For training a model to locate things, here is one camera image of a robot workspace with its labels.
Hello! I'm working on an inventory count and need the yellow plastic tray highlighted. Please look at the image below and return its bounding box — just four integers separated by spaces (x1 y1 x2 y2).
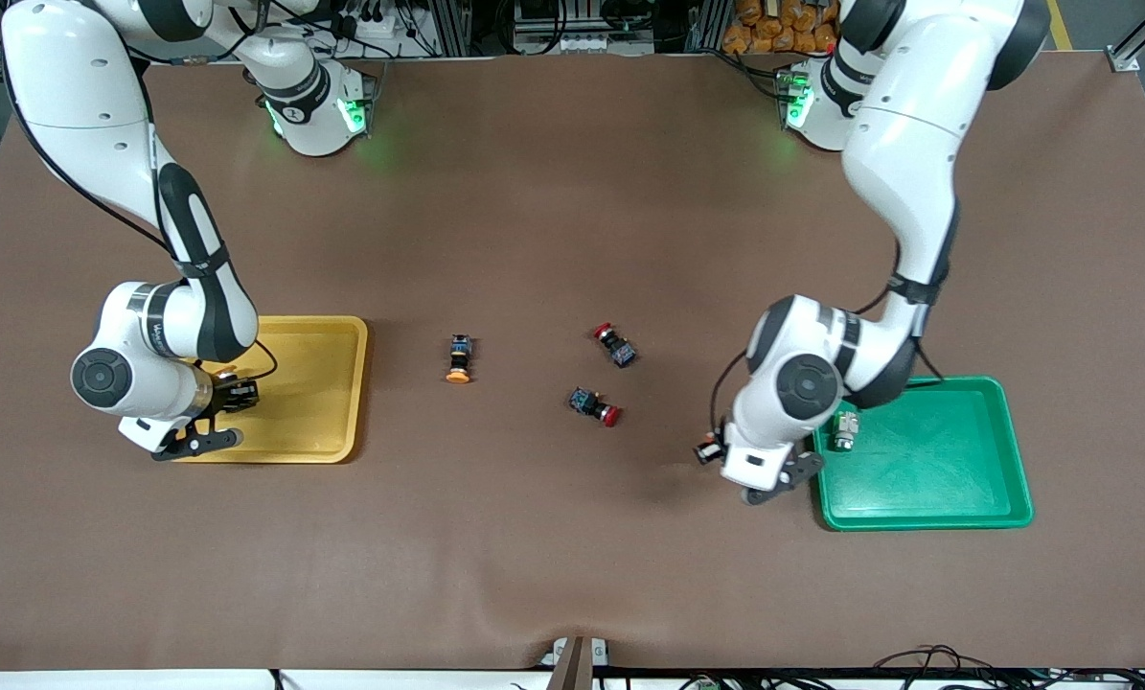
158 315 369 465

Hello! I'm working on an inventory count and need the brown table mat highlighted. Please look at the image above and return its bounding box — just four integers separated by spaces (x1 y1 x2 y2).
0 53 1145 672

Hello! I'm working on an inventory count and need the green plastic tray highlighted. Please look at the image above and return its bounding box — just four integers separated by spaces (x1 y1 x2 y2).
806 376 1035 532

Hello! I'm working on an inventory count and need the metal table edge clamp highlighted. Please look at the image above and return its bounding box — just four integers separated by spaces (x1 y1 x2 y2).
538 635 612 690

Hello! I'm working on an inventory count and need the white power strip with plugs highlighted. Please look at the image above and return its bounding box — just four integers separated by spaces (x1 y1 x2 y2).
342 10 403 41

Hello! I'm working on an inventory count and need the orange packaged goods pile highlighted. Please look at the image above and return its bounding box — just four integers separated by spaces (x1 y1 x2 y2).
721 0 841 55

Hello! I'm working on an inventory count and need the long white power strip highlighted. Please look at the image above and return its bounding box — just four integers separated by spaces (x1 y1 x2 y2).
513 33 613 56

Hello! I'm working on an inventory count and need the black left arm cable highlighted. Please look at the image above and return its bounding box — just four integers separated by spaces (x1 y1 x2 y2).
711 240 949 444

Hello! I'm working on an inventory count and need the red push button switch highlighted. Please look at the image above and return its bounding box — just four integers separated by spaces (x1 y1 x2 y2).
592 322 639 369
569 386 622 427

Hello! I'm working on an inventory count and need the black cable bundle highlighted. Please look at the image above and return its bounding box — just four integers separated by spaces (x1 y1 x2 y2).
869 645 1145 690

